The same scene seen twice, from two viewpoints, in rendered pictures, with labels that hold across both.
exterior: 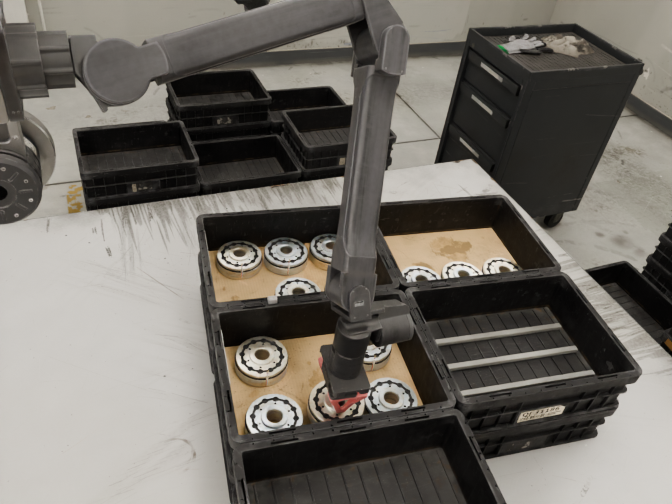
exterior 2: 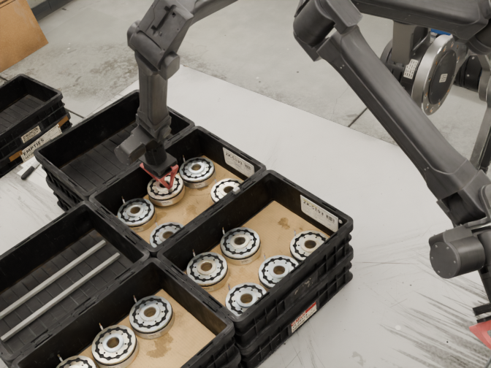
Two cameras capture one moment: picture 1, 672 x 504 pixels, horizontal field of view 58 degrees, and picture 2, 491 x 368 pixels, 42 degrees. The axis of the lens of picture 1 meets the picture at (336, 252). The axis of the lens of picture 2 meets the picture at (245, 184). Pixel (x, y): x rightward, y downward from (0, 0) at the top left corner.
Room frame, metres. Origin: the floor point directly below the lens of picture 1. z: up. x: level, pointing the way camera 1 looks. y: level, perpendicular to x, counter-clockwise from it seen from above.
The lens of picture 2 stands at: (2.01, -0.21, 2.10)
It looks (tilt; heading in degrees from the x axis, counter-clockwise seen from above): 44 degrees down; 163
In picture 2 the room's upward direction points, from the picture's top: 9 degrees counter-clockwise
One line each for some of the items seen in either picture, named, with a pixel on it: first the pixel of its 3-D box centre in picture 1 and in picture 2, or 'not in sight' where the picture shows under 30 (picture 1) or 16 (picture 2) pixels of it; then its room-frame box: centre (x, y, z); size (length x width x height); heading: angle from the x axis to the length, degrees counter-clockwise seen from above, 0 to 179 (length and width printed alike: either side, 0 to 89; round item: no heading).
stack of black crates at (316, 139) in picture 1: (332, 170); not in sight; (2.22, 0.07, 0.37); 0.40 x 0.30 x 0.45; 118
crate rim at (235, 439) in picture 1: (328, 359); (178, 185); (0.73, -0.02, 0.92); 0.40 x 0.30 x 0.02; 111
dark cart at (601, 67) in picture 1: (522, 137); not in sight; (2.63, -0.79, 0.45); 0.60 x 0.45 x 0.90; 118
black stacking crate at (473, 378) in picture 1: (510, 349); (59, 287); (0.87, -0.39, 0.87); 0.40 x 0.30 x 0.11; 111
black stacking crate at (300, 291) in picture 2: (292, 270); (258, 253); (1.01, 0.09, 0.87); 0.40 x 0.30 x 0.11; 111
